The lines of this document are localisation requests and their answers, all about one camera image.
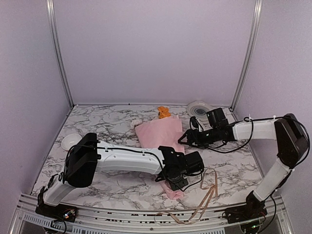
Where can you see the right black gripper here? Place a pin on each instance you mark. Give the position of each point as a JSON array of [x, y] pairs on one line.
[[196, 140]]

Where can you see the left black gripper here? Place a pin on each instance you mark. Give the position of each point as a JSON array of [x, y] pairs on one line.
[[175, 186]]

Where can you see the pink wrapping paper sheet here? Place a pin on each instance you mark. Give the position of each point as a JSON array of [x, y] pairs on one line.
[[160, 132]]

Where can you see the orange fake flower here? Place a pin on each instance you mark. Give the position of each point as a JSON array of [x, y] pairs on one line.
[[163, 112]]

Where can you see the tan ribbon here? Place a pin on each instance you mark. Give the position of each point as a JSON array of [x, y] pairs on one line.
[[207, 195]]

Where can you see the white rose fake flower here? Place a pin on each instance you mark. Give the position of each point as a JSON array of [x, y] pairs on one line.
[[135, 122]]

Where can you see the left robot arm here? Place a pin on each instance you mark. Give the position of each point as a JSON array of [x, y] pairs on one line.
[[91, 155]]

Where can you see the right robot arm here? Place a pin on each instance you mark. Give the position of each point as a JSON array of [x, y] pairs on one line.
[[286, 133]]

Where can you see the grey ringed plate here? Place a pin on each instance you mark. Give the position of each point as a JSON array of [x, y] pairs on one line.
[[199, 109]]

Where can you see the red and white bowl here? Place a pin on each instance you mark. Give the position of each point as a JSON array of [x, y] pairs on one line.
[[70, 140]]

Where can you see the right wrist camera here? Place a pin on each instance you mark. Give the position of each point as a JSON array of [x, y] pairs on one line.
[[194, 123]]

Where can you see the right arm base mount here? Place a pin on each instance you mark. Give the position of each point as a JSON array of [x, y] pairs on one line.
[[254, 208]]

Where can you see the front aluminium rail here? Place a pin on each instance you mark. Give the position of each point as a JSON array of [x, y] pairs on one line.
[[107, 221]]

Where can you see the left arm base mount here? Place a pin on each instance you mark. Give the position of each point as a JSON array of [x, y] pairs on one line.
[[62, 212]]

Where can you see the right aluminium frame post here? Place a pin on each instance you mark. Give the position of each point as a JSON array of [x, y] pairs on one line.
[[249, 52]]

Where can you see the aluminium frame post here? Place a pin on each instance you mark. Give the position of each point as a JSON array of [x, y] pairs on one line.
[[249, 52], [57, 49]]

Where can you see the left aluminium frame post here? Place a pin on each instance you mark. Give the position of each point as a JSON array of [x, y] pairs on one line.
[[57, 49]]

